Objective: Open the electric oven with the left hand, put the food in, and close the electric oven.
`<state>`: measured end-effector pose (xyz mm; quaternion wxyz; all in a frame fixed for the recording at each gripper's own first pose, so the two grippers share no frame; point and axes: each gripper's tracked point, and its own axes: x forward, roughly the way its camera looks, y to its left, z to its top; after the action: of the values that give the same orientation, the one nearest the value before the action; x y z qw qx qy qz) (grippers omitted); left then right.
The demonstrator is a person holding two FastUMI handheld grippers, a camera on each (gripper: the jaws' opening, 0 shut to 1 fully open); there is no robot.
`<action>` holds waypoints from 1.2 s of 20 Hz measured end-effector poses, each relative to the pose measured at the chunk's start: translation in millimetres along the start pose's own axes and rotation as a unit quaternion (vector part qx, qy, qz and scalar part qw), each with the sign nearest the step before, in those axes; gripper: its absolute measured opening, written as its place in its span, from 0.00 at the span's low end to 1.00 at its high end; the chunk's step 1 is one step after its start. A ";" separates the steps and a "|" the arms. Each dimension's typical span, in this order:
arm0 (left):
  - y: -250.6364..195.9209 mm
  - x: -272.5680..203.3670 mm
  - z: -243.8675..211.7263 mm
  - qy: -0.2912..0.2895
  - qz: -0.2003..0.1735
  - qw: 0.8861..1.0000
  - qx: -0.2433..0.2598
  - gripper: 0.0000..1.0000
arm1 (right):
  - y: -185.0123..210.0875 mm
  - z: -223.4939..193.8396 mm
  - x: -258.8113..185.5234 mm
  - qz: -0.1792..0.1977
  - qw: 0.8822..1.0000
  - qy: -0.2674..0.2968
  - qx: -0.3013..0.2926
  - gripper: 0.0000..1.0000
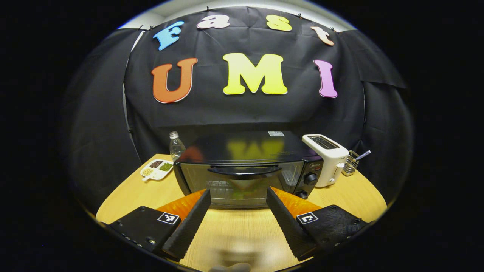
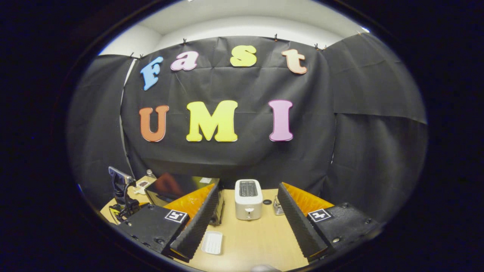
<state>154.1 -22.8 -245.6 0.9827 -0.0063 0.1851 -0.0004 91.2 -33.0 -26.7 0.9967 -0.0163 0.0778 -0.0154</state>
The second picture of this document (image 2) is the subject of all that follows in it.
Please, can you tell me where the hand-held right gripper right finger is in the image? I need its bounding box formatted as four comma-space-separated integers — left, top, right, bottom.
277, 182, 380, 262

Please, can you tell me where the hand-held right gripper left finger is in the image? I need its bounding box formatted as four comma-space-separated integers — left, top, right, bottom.
113, 182, 220, 263

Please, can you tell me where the black electric oven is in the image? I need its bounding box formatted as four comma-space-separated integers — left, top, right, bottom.
145, 173, 226, 226

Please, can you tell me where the white divided snack plate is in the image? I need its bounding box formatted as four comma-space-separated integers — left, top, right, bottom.
134, 179, 152, 195

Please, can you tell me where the small white rectangular tray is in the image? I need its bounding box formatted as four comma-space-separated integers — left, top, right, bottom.
201, 230, 223, 255

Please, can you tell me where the white toaster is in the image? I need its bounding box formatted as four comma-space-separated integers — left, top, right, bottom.
234, 179, 263, 221

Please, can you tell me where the black backdrop cloth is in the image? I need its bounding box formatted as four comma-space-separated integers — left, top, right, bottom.
66, 33, 428, 223

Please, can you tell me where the row of small cloth clips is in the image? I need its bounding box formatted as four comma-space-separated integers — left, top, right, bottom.
129, 33, 361, 60

